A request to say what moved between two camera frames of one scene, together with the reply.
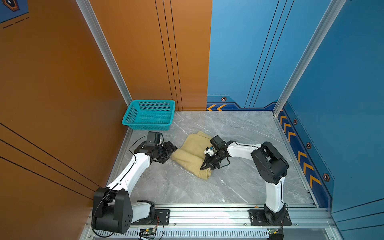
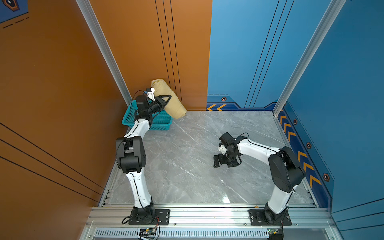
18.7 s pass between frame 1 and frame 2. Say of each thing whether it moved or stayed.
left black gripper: moved
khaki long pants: moved
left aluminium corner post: stayed
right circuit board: stayed
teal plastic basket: stayed
